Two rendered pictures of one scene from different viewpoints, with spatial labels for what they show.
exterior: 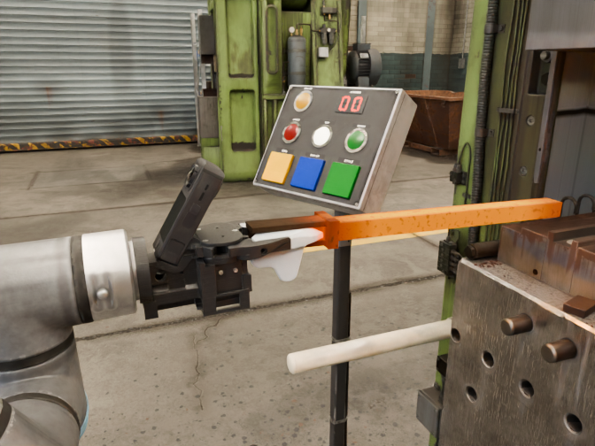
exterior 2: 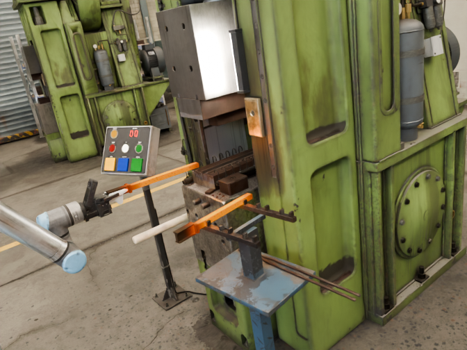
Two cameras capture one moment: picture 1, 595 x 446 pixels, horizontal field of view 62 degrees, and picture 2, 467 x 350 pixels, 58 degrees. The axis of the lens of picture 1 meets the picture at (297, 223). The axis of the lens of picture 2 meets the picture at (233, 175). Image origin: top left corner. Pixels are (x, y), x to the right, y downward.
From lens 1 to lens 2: 1.32 m
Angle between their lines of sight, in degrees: 13
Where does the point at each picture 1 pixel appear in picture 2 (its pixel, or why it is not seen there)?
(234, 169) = (76, 151)
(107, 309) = (77, 220)
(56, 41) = not seen: outside the picture
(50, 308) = (64, 222)
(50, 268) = (62, 213)
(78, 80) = not seen: outside the picture
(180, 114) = (19, 115)
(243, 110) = (74, 108)
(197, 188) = (92, 186)
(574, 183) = (219, 148)
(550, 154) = (206, 142)
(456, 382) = not seen: hidden behind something
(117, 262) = (77, 208)
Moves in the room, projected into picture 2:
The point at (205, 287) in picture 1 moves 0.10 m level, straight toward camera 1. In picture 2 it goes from (99, 210) to (104, 217)
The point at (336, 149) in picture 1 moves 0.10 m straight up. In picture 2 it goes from (132, 153) to (128, 136)
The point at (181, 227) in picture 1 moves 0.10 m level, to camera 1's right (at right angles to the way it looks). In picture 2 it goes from (90, 196) to (115, 191)
